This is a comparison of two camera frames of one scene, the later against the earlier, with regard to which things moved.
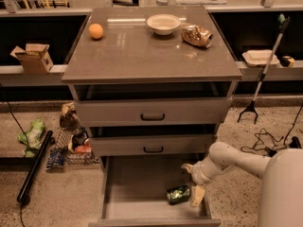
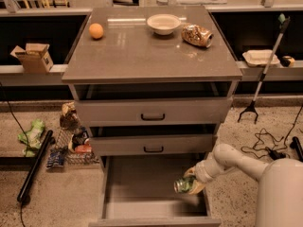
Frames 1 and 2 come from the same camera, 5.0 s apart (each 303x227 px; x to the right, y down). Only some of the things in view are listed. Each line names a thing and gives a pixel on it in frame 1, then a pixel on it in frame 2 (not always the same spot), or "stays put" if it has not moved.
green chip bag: x=34 y=137 stays put
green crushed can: x=178 y=195 to x=183 y=184
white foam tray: x=260 y=57 stays put
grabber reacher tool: x=284 y=22 stays put
